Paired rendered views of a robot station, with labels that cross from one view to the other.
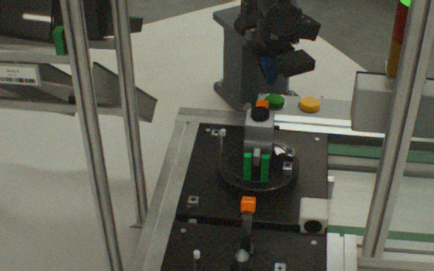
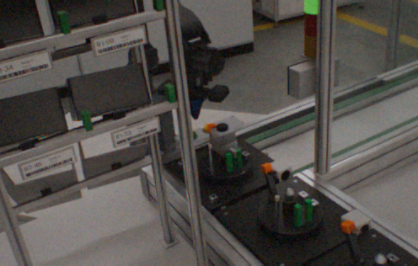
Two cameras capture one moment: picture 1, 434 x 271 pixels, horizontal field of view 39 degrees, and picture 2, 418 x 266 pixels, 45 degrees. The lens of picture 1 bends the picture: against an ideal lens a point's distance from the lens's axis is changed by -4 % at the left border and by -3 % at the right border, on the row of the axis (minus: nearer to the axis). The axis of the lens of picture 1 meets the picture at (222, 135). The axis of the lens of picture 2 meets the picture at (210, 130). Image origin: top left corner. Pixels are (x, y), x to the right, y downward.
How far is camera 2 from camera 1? 0.60 m
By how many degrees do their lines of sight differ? 31
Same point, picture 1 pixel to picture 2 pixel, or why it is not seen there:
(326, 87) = not seen: hidden behind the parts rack
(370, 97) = (305, 75)
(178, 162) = (175, 188)
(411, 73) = (327, 49)
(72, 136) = (60, 227)
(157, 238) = (214, 226)
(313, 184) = (260, 158)
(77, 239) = not seen: outside the picture
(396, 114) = (325, 76)
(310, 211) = (280, 167)
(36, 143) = (36, 246)
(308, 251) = (297, 186)
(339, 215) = not seen: hidden behind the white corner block
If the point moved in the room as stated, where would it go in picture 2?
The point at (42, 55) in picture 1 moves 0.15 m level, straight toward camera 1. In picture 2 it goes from (160, 107) to (238, 124)
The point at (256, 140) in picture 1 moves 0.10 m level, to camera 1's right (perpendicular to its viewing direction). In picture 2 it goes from (227, 143) to (257, 129)
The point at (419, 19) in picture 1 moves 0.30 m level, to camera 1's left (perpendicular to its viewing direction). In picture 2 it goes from (329, 16) to (219, 58)
